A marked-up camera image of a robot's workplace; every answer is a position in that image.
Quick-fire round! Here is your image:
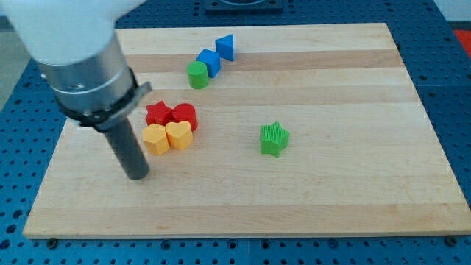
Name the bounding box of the yellow pentagon block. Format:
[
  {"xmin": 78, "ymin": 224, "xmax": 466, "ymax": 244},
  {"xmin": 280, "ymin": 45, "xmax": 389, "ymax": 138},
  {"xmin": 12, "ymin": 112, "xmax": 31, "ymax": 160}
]
[{"xmin": 142, "ymin": 124, "xmax": 170, "ymax": 155}]

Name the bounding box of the green cylinder block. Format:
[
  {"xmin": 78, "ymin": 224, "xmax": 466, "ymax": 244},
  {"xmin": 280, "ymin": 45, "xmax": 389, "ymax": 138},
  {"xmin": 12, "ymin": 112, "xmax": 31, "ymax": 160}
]
[{"xmin": 187, "ymin": 61, "xmax": 209, "ymax": 89}]

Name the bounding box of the red star block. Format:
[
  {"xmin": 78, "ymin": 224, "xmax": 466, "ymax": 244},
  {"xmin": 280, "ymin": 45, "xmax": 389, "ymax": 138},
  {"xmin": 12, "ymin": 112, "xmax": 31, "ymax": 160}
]
[{"xmin": 145, "ymin": 101, "xmax": 173, "ymax": 126}]

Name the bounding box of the green star block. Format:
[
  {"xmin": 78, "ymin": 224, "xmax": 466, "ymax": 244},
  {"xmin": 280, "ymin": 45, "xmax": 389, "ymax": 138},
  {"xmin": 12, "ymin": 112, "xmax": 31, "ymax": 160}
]
[{"xmin": 260, "ymin": 121, "xmax": 290, "ymax": 158}]

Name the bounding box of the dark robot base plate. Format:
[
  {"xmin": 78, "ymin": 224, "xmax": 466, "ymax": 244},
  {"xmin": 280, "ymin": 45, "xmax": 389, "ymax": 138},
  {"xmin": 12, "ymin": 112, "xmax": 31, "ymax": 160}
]
[{"xmin": 203, "ymin": 0, "xmax": 283, "ymax": 13}]

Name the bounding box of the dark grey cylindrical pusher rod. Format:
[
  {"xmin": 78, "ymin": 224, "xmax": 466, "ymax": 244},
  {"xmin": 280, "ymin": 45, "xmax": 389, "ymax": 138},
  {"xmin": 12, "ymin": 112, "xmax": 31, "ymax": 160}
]
[{"xmin": 104, "ymin": 119, "xmax": 149, "ymax": 180}]

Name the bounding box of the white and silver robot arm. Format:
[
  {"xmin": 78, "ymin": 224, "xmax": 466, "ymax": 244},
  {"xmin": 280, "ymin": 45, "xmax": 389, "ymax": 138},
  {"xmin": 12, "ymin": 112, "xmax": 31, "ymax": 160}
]
[{"xmin": 1, "ymin": 0, "xmax": 144, "ymax": 133}]

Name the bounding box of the blue triangle block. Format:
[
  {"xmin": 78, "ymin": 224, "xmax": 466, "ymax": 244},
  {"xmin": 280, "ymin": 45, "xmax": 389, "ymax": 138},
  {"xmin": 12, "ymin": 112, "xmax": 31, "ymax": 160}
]
[{"xmin": 215, "ymin": 35, "xmax": 235, "ymax": 61}]

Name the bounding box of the light wooden board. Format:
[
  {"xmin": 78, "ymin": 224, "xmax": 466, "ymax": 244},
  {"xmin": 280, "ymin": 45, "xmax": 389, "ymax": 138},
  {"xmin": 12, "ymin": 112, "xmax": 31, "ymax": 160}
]
[{"xmin": 24, "ymin": 23, "xmax": 470, "ymax": 239}]

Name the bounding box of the blue cube block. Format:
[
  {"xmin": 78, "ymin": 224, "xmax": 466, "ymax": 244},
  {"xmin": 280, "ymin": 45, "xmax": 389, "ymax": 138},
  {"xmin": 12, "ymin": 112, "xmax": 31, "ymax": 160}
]
[{"xmin": 196, "ymin": 49, "xmax": 221, "ymax": 78}]

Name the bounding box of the red cylinder block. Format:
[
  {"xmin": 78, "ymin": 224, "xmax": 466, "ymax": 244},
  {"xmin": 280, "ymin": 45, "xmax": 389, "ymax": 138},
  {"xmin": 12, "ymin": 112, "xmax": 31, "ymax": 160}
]
[{"xmin": 171, "ymin": 103, "xmax": 199, "ymax": 132}]

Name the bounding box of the yellow heart block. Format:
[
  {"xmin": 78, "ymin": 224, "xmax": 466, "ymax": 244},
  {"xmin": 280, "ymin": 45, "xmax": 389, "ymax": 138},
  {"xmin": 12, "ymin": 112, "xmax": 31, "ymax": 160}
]
[{"xmin": 165, "ymin": 121, "xmax": 194, "ymax": 150}]

